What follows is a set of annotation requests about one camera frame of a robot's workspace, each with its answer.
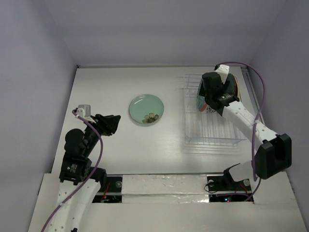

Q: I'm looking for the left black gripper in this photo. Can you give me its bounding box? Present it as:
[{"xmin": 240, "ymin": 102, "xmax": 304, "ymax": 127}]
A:
[{"xmin": 83, "ymin": 113, "xmax": 121, "ymax": 155}]

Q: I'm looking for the red and teal plate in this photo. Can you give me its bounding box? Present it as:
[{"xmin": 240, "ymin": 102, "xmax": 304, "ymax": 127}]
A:
[{"xmin": 197, "ymin": 81, "xmax": 208, "ymax": 112}]

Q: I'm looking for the dark teal plate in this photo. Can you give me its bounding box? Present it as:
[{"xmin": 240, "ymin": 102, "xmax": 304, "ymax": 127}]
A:
[{"xmin": 226, "ymin": 73, "xmax": 237, "ymax": 96}]

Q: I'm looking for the blue floral white plate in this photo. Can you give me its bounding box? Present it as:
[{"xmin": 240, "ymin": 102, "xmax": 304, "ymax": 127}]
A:
[{"xmin": 206, "ymin": 106, "xmax": 217, "ymax": 113}]

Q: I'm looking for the light green flower plate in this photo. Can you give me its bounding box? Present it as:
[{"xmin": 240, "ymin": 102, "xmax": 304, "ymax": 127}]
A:
[{"xmin": 128, "ymin": 94, "xmax": 165, "ymax": 126}]

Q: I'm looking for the white wire dish rack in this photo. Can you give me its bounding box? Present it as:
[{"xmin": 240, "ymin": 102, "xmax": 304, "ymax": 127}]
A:
[{"xmin": 183, "ymin": 73, "xmax": 247, "ymax": 146}]

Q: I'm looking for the beige bird plate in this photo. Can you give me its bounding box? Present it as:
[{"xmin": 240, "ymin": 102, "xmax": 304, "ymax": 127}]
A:
[{"xmin": 235, "ymin": 77, "xmax": 241, "ymax": 99}]

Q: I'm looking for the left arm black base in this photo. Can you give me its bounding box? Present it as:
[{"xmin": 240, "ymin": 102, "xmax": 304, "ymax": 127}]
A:
[{"xmin": 92, "ymin": 175, "xmax": 123, "ymax": 203}]

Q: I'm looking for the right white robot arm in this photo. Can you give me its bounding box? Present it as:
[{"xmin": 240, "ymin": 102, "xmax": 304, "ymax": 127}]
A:
[{"xmin": 199, "ymin": 72, "xmax": 292, "ymax": 189}]

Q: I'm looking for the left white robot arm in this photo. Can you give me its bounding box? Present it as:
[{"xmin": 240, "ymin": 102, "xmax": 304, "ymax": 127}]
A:
[{"xmin": 42, "ymin": 108, "xmax": 121, "ymax": 232}]

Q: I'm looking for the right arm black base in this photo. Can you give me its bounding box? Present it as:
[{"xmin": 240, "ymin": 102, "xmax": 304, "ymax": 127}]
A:
[{"xmin": 206, "ymin": 167, "xmax": 252, "ymax": 193}]

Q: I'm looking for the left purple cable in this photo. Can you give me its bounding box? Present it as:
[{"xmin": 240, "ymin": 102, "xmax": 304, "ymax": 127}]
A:
[{"xmin": 40, "ymin": 109, "xmax": 104, "ymax": 232}]

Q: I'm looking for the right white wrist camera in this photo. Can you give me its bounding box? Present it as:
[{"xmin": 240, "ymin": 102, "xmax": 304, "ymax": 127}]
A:
[{"xmin": 214, "ymin": 64, "xmax": 229, "ymax": 84}]

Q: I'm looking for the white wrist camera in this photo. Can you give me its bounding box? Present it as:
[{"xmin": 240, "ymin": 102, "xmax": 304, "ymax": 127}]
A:
[
  {"xmin": 214, "ymin": 64, "xmax": 229, "ymax": 84},
  {"xmin": 76, "ymin": 104, "xmax": 91, "ymax": 118}
]

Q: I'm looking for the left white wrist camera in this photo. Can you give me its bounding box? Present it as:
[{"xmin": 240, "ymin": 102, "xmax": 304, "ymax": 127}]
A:
[{"xmin": 76, "ymin": 104, "xmax": 91, "ymax": 118}]

